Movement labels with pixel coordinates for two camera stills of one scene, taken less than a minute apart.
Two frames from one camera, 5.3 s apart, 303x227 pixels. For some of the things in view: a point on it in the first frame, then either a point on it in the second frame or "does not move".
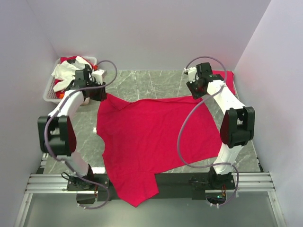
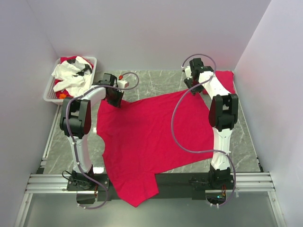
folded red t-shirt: (228, 76) does not move
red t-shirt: (143, 137) does not move
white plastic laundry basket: (49, 94) does not move
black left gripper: (102, 96) to (117, 102)
